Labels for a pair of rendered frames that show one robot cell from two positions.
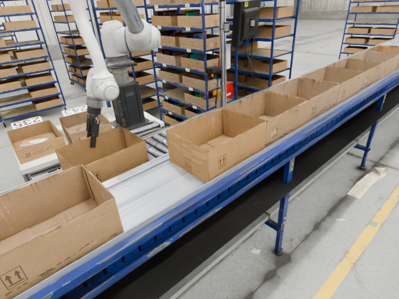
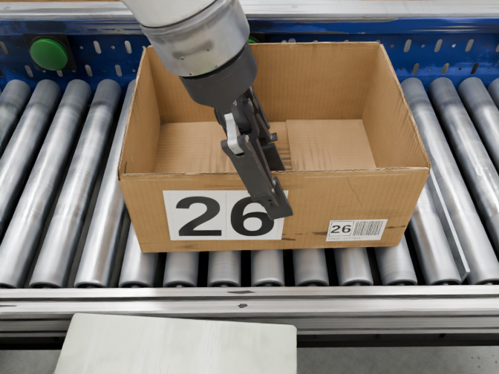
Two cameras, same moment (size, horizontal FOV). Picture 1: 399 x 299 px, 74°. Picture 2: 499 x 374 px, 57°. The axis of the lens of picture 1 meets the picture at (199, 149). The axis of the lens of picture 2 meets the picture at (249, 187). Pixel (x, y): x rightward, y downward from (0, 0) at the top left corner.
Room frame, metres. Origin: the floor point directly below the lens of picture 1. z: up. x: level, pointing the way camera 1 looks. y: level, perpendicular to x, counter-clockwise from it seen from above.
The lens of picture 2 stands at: (1.72, 0.85, 1.33)
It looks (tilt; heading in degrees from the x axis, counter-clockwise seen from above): 49 degrees down; 219
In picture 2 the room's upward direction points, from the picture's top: straight up
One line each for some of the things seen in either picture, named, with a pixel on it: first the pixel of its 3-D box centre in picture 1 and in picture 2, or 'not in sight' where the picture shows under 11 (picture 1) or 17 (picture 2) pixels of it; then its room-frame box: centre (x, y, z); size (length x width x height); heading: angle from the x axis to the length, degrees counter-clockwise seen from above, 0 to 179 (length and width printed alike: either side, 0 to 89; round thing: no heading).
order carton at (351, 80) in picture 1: (330, 85); not in sight; (1.91, -1.00, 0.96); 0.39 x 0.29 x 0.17; 129
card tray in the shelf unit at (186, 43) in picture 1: (202, 41); not in sight; (2.96, -0.10, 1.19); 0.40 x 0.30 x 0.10; 40
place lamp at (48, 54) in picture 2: not in sight; (48, 56); (1.35, 0.02, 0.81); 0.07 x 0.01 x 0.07; 130
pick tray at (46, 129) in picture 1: (36, 139); not in sight; (1.66, 1.11, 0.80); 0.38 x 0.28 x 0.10; 37
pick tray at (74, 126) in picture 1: (85, 126); not in sight; (1.84, 0.83, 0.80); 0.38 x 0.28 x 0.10; 34
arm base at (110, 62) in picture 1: (114, 59); not in sight; (1.96, 0.55, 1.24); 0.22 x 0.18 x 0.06; 115
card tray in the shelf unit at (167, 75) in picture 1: (177, 73); not in sight; (3.32, 0.20, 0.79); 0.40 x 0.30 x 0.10; 41
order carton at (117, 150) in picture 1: (104, 158); (266, 142); (1.29, 0.53, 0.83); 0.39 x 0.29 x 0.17; 131
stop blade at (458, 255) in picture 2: not in sight; (419, 176); (1.07, 0.73, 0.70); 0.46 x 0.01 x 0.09; 40
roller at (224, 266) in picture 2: not in sight; (227, 168); (1.30, 0.45, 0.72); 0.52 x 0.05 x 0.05; 40
